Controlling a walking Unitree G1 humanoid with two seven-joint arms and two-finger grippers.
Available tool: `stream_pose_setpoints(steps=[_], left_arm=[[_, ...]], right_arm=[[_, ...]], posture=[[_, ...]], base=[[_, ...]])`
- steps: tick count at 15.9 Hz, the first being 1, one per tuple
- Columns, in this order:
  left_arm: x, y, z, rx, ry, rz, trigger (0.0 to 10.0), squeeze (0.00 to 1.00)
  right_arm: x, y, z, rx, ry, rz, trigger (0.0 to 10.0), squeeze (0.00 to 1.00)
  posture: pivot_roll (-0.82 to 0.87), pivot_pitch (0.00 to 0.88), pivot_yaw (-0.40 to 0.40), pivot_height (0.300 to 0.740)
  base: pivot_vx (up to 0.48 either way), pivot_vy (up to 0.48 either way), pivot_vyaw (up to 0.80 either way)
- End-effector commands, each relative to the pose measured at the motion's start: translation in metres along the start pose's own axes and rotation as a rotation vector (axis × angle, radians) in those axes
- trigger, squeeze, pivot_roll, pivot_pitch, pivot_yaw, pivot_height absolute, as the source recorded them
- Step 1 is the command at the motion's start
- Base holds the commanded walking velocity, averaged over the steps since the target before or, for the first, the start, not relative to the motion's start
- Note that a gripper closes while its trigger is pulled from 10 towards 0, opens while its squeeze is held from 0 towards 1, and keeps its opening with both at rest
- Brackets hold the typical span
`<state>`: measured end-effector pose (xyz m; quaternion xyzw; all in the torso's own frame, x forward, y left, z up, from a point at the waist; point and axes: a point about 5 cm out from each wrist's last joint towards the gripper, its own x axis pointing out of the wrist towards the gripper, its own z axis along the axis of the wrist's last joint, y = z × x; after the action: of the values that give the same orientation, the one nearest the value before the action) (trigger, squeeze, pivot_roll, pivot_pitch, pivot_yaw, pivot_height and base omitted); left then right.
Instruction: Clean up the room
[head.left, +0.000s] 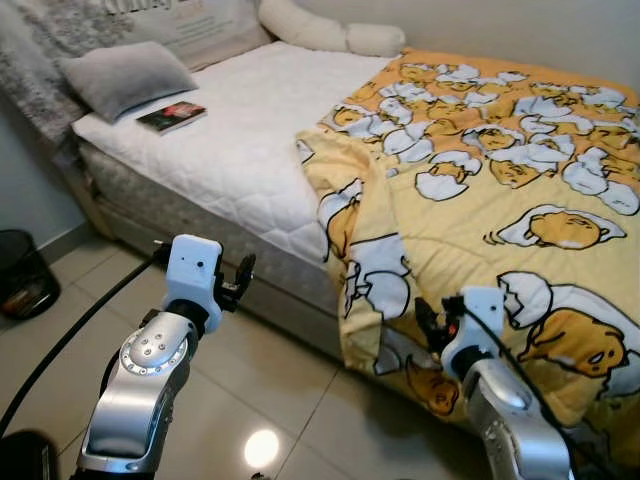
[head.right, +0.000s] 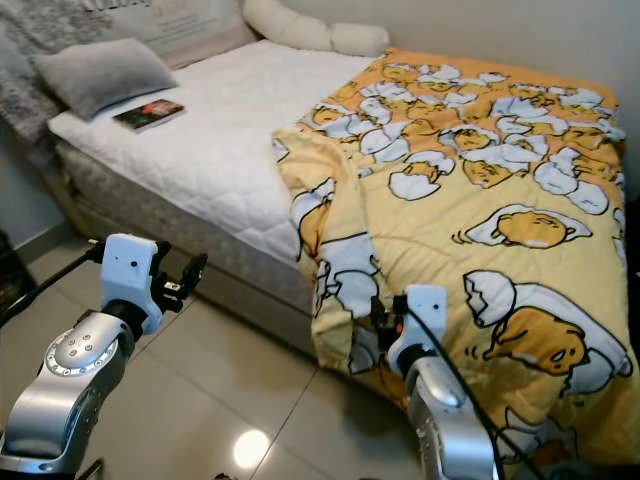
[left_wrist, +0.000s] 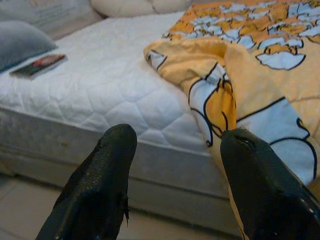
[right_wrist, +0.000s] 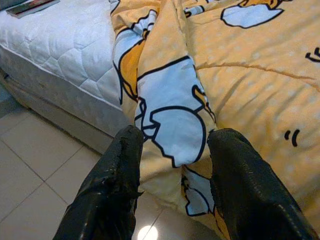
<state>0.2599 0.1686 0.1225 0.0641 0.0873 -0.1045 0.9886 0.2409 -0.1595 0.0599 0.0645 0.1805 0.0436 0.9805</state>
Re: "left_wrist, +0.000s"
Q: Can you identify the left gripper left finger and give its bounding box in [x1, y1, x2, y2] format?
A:
[34, 124, 138, 240]

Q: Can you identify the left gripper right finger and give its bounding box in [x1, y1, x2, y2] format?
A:
[221, 127, 320, 240]

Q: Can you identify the dark book with red print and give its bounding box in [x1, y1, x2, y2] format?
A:
[9, 53, 68, 81]

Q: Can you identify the grey pillow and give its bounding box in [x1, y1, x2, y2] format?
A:
[0, 20, 58, 73]

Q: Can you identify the white quilted mattress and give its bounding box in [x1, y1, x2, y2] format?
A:
[0, 11, 233, 201]

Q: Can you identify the orange cartoon print blanket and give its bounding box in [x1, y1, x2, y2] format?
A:
[143, 0, 320, 240]

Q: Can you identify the grey patterned white duvet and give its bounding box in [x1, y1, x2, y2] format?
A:
[0, 0, 103, 41]

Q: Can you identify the cream pillow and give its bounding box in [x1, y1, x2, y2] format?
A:
[89, 0, 161, 18]
[149, 0, 193, 15]

